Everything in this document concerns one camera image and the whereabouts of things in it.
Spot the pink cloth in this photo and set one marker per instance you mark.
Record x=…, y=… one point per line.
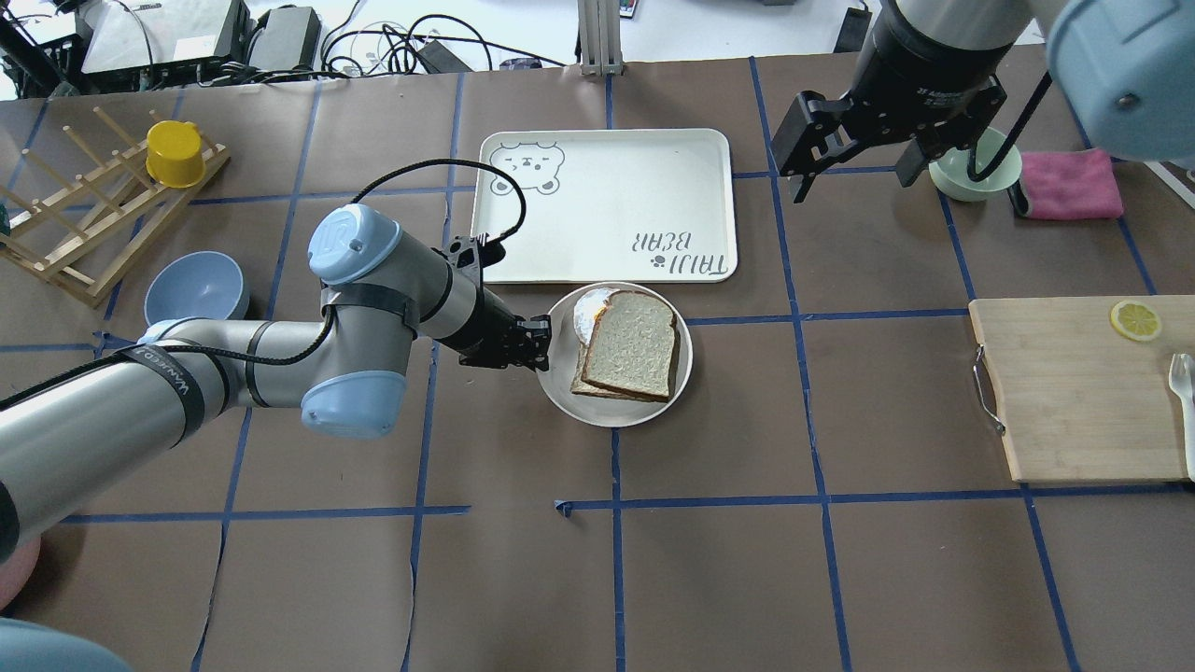
x=1066, y=186

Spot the aluminium frame post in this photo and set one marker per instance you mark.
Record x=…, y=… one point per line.
x=600, y=38

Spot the blue bowl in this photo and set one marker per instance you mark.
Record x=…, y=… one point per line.
x=204, y=284

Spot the wooden cutting board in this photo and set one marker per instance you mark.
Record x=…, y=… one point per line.
x=1076, y=401

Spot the yellow cup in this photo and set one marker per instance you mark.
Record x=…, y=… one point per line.
x=175, y=154

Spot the fried egg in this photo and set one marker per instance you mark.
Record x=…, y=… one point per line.
x=587, y=309

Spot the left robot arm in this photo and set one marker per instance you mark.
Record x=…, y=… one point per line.
x=67, y=439

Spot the white bear tray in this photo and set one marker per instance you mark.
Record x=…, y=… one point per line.
x=647, y=206

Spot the wooden cup rack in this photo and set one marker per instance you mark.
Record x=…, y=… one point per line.
x=86, y=236

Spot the white round plate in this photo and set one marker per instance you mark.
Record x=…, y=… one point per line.
x=564, y=354

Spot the white plastic cutlery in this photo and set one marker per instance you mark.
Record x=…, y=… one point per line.
x=1180, y=383

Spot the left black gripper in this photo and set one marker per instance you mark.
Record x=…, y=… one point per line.
x=489, y=326

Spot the black computer box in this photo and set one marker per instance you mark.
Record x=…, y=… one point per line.
x=131, y=36

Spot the black power adapter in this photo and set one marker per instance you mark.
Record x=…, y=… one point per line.
x=853, y=29

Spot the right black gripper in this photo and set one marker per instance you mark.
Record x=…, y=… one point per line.
x=920, y=70

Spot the white bread slice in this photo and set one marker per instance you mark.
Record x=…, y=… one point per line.
x=633, y=346

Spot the bread slice on plate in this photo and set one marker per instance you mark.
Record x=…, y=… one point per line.
x=579, y=387

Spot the green bowl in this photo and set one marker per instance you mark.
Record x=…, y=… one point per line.
x=950, y=175

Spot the lemon slice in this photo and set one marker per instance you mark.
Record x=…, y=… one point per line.
x=1135, y=321

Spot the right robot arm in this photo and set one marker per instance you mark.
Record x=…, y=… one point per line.
x=1124, y=67

